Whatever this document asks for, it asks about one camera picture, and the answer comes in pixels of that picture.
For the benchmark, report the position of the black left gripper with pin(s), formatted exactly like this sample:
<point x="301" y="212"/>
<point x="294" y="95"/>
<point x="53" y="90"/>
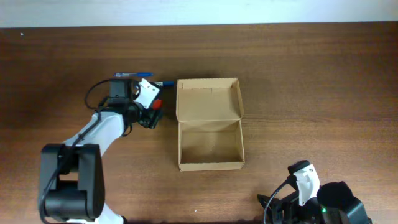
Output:
<point x="152" y="118"/>

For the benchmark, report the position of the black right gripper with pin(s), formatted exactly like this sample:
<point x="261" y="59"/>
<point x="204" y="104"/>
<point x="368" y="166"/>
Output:
<point x="278" y="207"/>

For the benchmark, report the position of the blue whiteboard marker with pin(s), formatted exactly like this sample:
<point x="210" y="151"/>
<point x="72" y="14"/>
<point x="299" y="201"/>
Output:
<point x="165" y="83"/>

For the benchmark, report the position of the brown cardboard box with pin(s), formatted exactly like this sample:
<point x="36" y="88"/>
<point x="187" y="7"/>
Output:
<point x="209" y="112"/>

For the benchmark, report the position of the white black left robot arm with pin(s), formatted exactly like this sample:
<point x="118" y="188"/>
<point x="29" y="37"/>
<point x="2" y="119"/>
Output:
<point x="71" y="181"/>

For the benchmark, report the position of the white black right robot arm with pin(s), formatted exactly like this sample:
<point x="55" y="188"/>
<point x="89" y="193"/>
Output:
<point x="337" y="204"/>

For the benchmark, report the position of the blue ballpoint pen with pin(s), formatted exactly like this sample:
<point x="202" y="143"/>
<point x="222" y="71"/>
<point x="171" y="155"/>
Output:
<point x="124" y="74"/>

